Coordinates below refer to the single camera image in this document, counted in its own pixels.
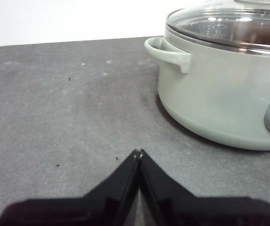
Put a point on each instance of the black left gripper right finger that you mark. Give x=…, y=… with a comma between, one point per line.
x=208, y=212

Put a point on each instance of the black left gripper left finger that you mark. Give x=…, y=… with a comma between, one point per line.
x=66, y=212

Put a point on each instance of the glass lid with green knob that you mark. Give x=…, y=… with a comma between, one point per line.
x=219, y=21

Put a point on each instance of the pale green electric pot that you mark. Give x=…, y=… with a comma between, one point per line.
x=219, y=94

